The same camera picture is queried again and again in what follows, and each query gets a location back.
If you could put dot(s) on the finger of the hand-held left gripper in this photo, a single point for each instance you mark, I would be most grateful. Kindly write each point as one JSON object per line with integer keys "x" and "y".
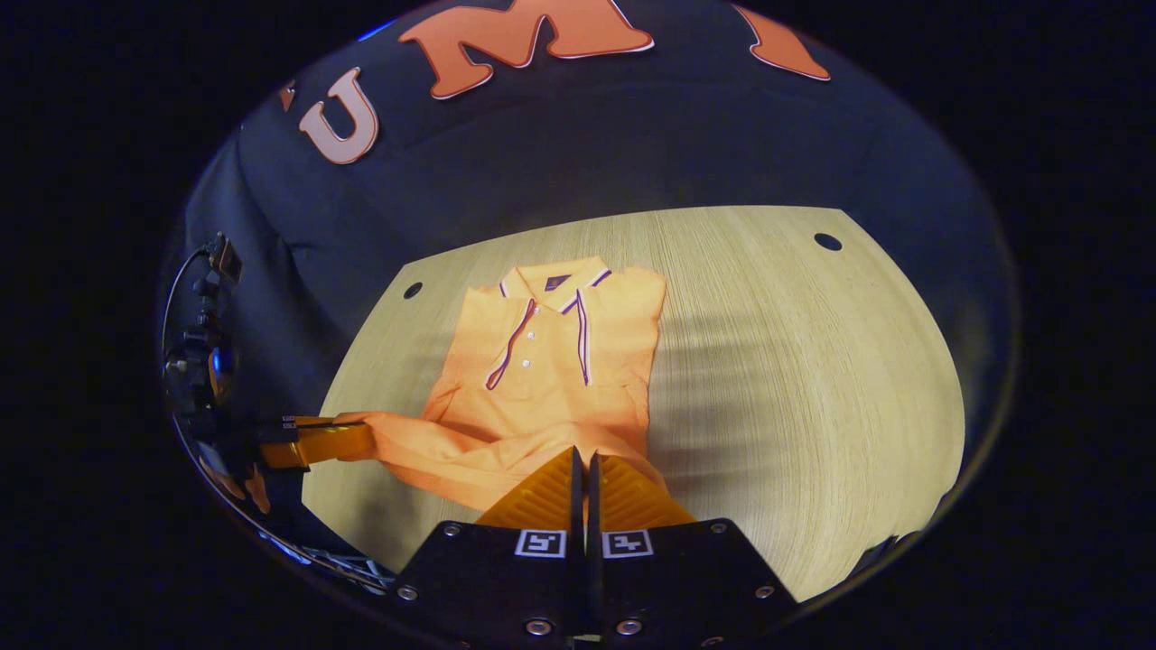
{"x": 302, "y": 420}
{"x": 316, "y": 444}

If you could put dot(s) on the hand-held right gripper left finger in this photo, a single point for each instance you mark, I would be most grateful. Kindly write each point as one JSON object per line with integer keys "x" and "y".
{"x": 506, "y": 578}

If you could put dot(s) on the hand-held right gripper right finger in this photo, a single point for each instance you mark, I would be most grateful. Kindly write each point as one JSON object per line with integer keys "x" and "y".
{"x": 686, "y": 587}

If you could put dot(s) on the orange T-shirt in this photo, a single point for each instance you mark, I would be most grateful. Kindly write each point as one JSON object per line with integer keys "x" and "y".
{"x": 551, "y": 361}

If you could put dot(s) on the grey metal frame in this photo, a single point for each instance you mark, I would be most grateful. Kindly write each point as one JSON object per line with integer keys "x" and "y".
{"x": 352, "y": 567}

